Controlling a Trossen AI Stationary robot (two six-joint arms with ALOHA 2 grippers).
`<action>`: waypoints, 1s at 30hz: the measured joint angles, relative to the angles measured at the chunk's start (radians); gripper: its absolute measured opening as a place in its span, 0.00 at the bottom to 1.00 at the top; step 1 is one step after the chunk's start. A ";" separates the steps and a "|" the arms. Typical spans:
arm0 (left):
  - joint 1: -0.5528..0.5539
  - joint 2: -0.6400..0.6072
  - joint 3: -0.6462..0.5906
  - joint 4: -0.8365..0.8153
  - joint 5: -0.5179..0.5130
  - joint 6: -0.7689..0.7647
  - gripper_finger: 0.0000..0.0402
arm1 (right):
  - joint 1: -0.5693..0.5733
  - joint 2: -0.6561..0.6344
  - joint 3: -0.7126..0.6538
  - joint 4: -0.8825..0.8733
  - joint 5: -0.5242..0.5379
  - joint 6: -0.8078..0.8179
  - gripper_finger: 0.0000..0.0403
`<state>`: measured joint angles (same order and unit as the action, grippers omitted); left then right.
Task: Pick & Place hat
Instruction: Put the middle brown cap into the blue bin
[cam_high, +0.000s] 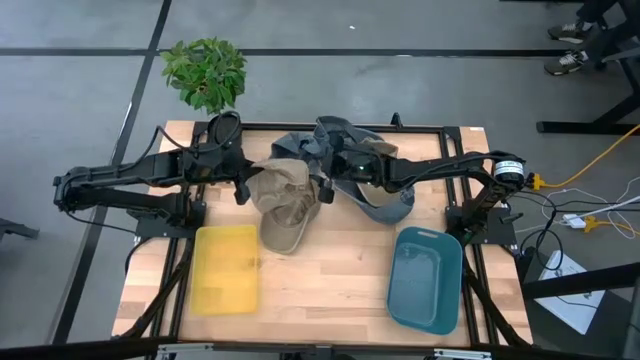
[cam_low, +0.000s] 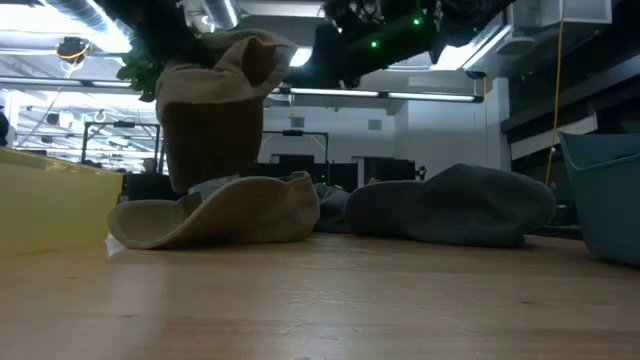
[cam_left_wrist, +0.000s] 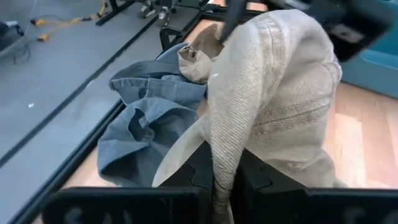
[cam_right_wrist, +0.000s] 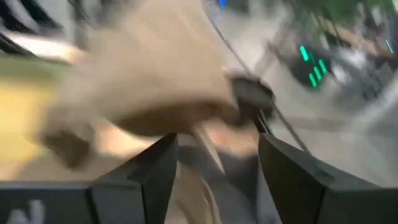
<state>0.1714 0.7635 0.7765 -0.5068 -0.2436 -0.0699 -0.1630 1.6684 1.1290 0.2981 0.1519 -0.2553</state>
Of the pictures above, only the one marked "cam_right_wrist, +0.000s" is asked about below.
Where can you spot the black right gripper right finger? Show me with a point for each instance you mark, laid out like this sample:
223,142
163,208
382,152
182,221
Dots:
298,186

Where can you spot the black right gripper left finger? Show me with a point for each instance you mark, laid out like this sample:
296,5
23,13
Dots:
140,193

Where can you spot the tan baseball cap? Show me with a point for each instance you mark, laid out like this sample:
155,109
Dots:
149,68

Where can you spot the yellow plastic bin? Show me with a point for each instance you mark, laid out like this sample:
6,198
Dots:
18,118

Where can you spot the green plant in black pot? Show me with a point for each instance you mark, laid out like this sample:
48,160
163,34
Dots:
253,96

